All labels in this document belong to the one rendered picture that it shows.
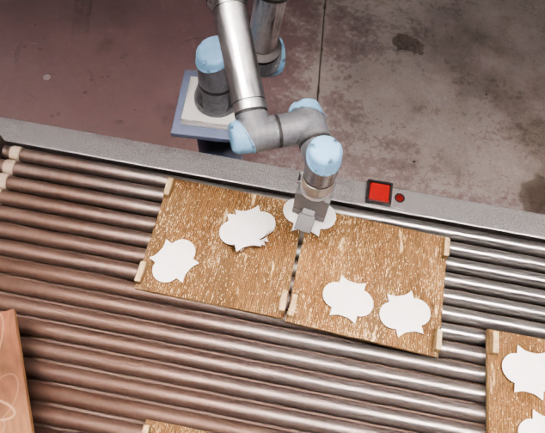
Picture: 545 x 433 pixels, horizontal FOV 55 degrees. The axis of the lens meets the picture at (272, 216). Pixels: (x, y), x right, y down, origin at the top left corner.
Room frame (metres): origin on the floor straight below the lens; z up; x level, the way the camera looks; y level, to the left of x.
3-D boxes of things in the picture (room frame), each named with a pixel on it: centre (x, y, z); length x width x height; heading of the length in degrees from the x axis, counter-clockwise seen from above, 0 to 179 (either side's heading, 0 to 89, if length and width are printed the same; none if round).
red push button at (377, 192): (0.79, -0.31, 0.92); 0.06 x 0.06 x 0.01; 86
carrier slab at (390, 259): (0.51, -0.29, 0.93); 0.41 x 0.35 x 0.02; 83
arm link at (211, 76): (1.10, 0.22, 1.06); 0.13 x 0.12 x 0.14; 110
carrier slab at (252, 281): (0.56, 0.13, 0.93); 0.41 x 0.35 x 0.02; 85
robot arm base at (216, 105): (1.09, 0.23, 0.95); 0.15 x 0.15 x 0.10
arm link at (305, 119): (0.70, -0.04, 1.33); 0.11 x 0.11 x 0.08; 20
